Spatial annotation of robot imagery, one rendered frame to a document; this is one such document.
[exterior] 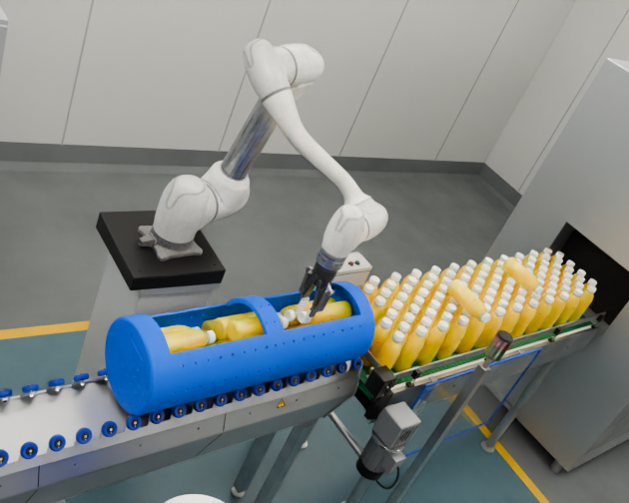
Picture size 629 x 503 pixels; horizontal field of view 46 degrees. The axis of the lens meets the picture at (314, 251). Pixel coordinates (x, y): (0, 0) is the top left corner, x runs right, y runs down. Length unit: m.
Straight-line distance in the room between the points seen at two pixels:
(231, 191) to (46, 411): 0.99
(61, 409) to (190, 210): 0.79
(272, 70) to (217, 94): 2.97
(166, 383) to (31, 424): 0.39
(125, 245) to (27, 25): 2.17
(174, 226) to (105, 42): 2.32
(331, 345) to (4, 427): 1.02
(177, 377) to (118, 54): 3.03
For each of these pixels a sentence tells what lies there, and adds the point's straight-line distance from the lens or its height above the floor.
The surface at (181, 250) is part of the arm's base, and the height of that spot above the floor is 1.09.
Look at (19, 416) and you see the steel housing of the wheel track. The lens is 2.26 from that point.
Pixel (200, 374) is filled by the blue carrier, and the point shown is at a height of 1.15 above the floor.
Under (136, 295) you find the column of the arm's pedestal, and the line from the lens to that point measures 2.70.
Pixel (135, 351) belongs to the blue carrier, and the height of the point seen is 1.17.
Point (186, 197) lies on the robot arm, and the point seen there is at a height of 1.31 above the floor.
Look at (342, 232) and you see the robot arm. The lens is 2.25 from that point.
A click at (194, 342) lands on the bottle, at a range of 2.21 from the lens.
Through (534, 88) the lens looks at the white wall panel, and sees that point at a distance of 7.25.
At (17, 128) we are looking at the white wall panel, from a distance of 4.91.
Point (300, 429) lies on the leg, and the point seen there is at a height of 0.60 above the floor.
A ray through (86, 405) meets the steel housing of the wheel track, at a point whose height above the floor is 0.93.
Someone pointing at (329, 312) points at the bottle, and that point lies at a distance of 2.53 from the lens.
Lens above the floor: 2.63
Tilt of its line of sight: 31 degrees down
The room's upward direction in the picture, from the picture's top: 25 degrees clockwise
